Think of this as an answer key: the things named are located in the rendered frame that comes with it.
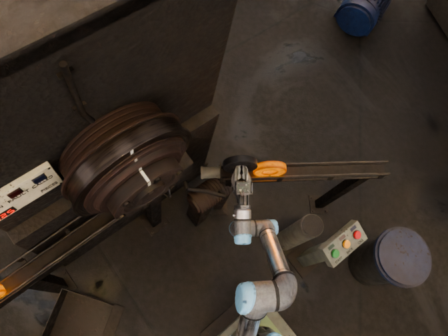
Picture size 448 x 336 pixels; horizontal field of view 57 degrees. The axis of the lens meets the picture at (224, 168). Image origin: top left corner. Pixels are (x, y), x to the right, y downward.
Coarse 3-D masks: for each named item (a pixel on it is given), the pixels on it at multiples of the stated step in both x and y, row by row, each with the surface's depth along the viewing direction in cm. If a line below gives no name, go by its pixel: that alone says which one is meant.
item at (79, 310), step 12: (60, 300) 168; (72, 300) 174; (84, 300) 175; (96, 300) 165; (60, 312) 173; (72, 312) 173; (84, 312) 174; (96, 312) 174; (108, 312) 175; (120, 312) 231; (48, 324) 162; (60, 324) 172; (72, 324) 172; (84, 324) 173; (96, 324) 173; (108, 324) 228
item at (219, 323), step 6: (234, 306) 239; (228, 312) 238; (234, 312) 238; (222, 318) 236; (228, 318) 237; (234, 318) 237; (210, 324) 235; (216, 324) 235; (222, 324) 235; (228, 324) 236; (204, 330) 233; (210, 330) 233; (216, 330) 234; (222, 330) 234
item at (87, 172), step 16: (144, 128) 126; (160, 128) 129; (176, 128) 132; (112, 144) 122; (128, 144) 122; (144, 144) 124; (96, 160) 122; (112, 160) 120; (80, 176) 124; (96, 176) 120; (80, 192) 124; (80, 208) 135
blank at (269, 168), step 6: (264, 162) 187; (270, 162) 186; (276, 162) 186; (282, 162) 188; (258, 168) 188; (264, 168) 186; (270, 168) 186; (276, 168) 187; (282, 168) 187; (258, 174) 194; (264, 174) 195; (270, 174) 196; (276, 174) 196; (282, 174) 196
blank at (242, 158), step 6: (234, 156) 180; (240, 156) 180; (246, 156) 180; (252, 156) 182; (228, 162) 181; (234, 162) 180; (240, 162) 179; (246, 162) 180; (252, 162) 181; (228, 168) 186; (234, 168) 188; (252, 168) 187
